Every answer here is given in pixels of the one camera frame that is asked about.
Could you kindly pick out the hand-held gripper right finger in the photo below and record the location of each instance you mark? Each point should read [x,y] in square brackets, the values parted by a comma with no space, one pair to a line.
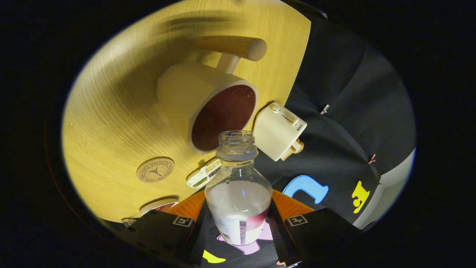
[280,238]

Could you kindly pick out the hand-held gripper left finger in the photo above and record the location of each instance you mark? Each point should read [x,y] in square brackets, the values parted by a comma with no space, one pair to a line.
[199,238]

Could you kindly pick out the clear plastic juice bottle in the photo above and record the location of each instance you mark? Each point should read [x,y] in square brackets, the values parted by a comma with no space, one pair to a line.
[238,201]

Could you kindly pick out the round wooden coaster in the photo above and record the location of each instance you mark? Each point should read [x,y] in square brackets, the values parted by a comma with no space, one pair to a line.
[155,169]

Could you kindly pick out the reddish brown sausage piece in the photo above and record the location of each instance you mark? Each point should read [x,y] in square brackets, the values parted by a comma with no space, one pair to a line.
[166,206]

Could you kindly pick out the white round plate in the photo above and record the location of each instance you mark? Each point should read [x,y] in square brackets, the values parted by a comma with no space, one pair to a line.
[154,204]

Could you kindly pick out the white seasoning tray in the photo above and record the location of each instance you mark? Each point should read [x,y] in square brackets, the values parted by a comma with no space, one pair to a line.
[202,176]

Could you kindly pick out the toast slice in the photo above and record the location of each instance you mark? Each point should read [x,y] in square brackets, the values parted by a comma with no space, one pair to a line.
[295,147]

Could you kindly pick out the white toaster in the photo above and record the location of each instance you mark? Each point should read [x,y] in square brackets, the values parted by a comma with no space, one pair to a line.
[277,132]

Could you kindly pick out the red cloth clip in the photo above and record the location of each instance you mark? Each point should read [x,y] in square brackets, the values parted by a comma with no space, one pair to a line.
[372,159]

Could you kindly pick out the silver cloth clip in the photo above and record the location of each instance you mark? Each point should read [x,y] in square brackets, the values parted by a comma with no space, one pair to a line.
[325,108]

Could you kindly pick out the wooden table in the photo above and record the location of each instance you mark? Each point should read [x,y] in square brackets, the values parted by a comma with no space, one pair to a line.
[111,111]

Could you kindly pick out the black backdrop cloth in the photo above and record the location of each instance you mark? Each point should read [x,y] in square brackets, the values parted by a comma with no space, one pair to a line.
[353,93]

